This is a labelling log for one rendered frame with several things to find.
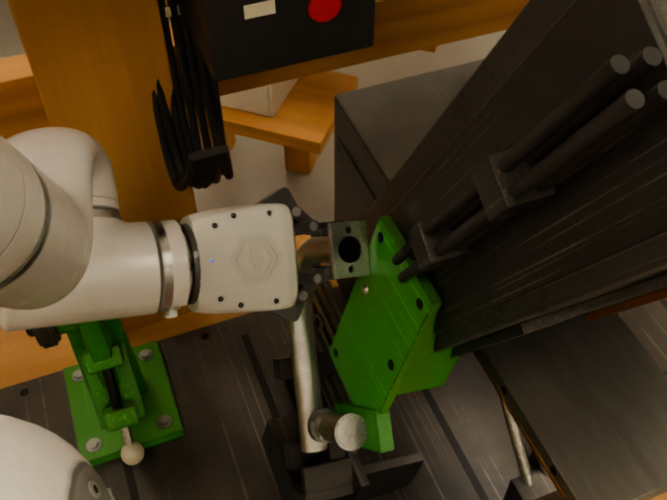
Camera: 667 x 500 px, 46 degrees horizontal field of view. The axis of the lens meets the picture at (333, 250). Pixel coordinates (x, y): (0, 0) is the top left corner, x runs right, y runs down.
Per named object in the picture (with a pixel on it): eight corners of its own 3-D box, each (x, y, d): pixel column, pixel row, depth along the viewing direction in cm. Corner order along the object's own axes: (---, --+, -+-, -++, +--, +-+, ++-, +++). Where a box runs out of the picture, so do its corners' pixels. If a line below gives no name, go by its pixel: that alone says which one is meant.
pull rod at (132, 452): (148, 464, 95) (139, 441, 91) (125, 472, 94) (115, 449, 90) (139, 427, 98) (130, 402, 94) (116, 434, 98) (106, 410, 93)
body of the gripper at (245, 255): (189, 323, 69) (306, 309, 74) (180, 207, 68) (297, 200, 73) (168, 316, 75) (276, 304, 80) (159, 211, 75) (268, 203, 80)
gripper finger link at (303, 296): (301, 303, 76) (361, 295, 79) (298, 269, 76) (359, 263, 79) (288, 300, 79) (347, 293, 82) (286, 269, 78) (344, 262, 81)
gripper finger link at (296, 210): (296, 238, 75) (357, 233, 78) (293, 205, 75) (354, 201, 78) (283, 239, 78) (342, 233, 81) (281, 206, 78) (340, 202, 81)
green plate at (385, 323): (433, 422, 85) (507, 292, 72) (366, 437, 82) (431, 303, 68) (390, 341, 92) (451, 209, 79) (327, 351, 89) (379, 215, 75)
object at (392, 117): (569, 308, 115) (636, 126, 89) (379, 372, 107) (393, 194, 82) (506, 223, 126) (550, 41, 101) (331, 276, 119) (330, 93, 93)
